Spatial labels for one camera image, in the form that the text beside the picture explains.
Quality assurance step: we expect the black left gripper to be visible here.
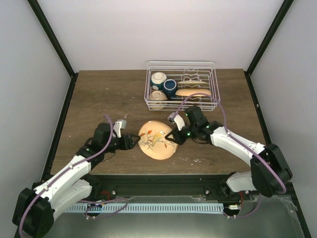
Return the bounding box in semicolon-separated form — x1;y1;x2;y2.
104;134;141;154

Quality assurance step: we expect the bird painted plate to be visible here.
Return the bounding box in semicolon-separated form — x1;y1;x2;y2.
138;120;178;160

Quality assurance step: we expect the small white bowl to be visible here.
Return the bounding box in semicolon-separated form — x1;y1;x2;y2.
149;90;167;102

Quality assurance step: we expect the cream orange plate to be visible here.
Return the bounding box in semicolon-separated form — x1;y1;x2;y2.
175;89;211;97

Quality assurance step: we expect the dark blue mug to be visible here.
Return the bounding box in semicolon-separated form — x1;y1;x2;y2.
163;79;178;98

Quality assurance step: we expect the white wire dish rack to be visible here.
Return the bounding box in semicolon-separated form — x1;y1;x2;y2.
144;60;220;111

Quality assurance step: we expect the white bowl teal outside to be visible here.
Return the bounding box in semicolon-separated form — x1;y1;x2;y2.
150;72;167;90

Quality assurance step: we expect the round bamboo steamer tray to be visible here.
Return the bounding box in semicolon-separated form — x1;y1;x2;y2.
177;79;208;85

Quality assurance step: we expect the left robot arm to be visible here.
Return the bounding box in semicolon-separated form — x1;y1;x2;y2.
12;120;141;238

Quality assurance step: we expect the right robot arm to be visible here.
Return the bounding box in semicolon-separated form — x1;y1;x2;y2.
165;106;293;200

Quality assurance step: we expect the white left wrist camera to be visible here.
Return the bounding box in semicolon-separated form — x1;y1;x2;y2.
113;119;126;138

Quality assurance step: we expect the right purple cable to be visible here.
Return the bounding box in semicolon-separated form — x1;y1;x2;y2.
173;94;287;219

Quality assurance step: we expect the purple cable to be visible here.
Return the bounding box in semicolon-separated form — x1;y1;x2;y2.
19;114;128;236
173;94;287;219

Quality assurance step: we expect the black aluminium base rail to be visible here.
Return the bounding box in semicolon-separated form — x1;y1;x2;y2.
32;173;261;201

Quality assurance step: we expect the light blue slotted cable duct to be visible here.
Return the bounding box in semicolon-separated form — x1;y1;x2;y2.
66;203;224;214

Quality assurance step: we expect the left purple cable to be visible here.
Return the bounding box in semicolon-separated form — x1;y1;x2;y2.
19;114;128;236

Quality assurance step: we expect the left black frame post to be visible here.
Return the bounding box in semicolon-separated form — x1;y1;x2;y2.
27;0;76;78

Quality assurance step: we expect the black frame post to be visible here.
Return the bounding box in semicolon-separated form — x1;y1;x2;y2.
245;0;294;76
27;0;76;78

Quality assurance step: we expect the right black frame post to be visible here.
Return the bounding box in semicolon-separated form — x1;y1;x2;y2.
245;0;294;76

